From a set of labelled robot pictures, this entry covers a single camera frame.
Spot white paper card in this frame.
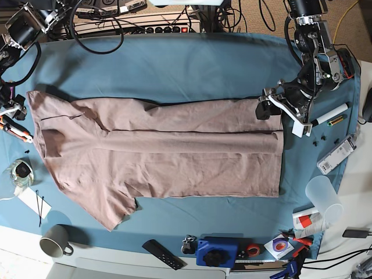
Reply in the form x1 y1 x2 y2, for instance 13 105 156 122
18 187 52 219

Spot white marker pen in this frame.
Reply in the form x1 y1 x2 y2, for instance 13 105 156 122
311 103 349 127

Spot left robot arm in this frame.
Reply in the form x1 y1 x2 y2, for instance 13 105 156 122
256 1 355 137

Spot frosted plastic cup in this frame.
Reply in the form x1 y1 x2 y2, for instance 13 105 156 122
305 176 344 224

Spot black cable ties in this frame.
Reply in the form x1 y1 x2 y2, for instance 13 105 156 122
35 190 44 227

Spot white red carton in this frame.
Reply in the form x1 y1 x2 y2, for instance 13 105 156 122
292 207 331 238

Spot white barcode package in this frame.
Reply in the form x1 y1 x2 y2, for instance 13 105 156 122
317 133 356 175

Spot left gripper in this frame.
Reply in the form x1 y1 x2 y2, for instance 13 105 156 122
255 79 313 137

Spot power strip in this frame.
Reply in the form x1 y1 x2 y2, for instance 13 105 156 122
74 19 202 35

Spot black remote control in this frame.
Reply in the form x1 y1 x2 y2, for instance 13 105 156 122
142 239 185 270

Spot glass jar with black item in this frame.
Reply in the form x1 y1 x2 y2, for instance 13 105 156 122
3 159 34 187

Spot orange utility knife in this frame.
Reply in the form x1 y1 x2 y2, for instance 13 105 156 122
1 115 33 143

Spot disc in paper sleeve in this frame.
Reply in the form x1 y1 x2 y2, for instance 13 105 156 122
264 235 294 260

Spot blue box with knob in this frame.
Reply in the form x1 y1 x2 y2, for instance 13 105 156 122
195 237 239 268

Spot teal table cloth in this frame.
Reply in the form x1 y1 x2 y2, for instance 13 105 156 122
1 33 360 255

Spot grey ceramic mug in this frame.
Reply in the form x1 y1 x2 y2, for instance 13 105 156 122
39 225 74 258

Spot green yellow battery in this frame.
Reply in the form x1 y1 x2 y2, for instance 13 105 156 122
327 115 344 127

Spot red tape roll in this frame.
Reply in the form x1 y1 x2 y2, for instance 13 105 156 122
246 244 261 257

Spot pink T-shirt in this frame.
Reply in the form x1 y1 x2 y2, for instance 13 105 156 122
27 91 284 230

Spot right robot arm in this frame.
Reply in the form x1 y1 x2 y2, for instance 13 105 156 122
1 1 73 88

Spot purple glue tube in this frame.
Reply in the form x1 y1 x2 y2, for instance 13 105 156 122
9 87 14 100

